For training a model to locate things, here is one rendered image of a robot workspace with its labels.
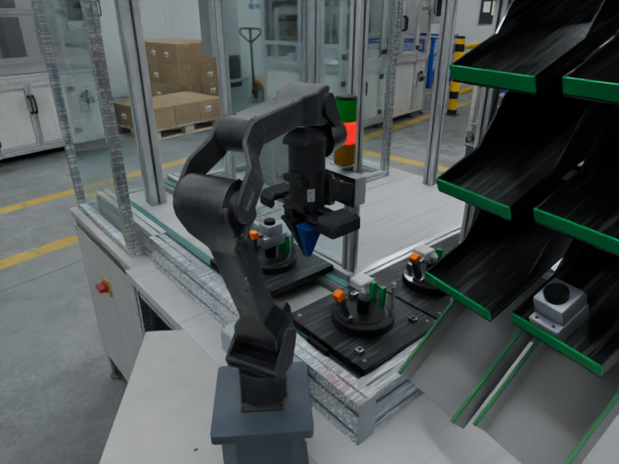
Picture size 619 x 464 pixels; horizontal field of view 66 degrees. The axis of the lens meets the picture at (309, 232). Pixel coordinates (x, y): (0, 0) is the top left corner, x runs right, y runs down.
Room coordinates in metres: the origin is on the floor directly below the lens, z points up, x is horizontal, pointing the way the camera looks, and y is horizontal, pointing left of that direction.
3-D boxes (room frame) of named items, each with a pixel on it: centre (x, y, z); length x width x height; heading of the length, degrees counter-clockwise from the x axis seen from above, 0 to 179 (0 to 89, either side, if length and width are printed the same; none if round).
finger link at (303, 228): (0.70, -0.01, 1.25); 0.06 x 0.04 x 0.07; 130
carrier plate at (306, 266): (1.14, 0.10, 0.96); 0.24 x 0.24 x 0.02; 40
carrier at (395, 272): (1.04, -0.31, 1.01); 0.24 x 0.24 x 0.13; 40
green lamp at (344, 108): (1.10, -0.08, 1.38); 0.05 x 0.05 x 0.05
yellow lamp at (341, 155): (1.10, -0.08, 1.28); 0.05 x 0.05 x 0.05
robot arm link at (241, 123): (0.60, 0.05, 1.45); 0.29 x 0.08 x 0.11; 156
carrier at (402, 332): (0.88, -0.12, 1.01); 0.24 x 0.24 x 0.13; 40
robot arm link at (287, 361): (0.56, 0.07, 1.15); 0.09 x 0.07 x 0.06; 66
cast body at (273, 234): (1.14, 0.10, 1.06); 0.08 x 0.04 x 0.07; 130
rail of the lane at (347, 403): (0.99, 0.18, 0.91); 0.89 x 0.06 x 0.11; 40
